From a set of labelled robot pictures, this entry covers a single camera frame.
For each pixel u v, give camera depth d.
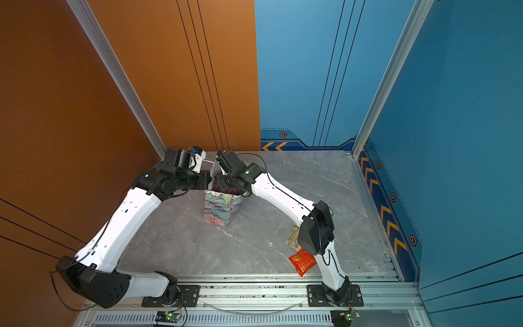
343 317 0.70
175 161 0.54
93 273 0.38
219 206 0.77
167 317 0.71
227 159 0.61
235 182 0.58
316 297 0.72
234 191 0.71
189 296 0.74
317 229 0.48
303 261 0.79
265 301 0.73
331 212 0.51
